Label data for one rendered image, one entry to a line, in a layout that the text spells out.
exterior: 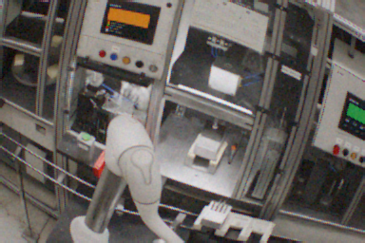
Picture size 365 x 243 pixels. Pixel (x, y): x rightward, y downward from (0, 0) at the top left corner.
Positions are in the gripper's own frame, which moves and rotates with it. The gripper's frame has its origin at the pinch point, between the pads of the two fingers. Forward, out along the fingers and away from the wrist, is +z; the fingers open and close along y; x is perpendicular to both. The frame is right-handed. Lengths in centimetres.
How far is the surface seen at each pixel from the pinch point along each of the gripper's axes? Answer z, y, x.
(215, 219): 1.9, 5.0, -14.5
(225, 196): 20.7, 2.6, -13.1
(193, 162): 32.3, 5.2, 7.0
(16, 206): 18, -88, 115
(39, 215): 23, -88, 96
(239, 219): 9.6, 1.3, -24.3
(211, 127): 40.6, 19.6, 4.7
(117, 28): 17, 70, 46
